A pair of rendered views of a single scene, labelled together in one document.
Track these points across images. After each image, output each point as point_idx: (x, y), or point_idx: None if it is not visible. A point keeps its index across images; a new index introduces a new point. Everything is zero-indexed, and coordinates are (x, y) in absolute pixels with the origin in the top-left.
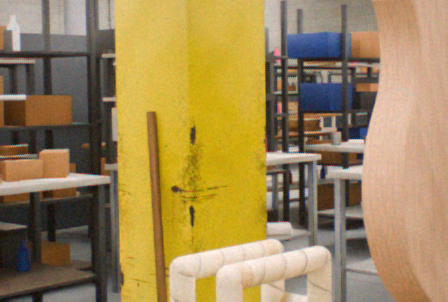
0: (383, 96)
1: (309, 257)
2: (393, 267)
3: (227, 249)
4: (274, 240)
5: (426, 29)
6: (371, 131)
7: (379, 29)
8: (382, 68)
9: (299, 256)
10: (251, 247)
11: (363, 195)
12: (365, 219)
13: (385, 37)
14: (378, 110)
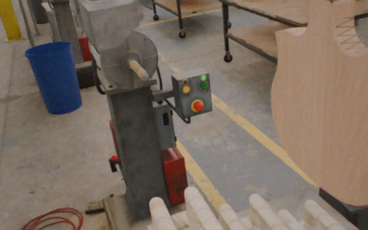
0: None
1: (202, 198)
2: None
3: (170, 225)
4: (158, 198)
5: None
6: None
7: None
8: None
9: (204, 201)
10: (166, 213)
11: None
12: None
13: None
14: None
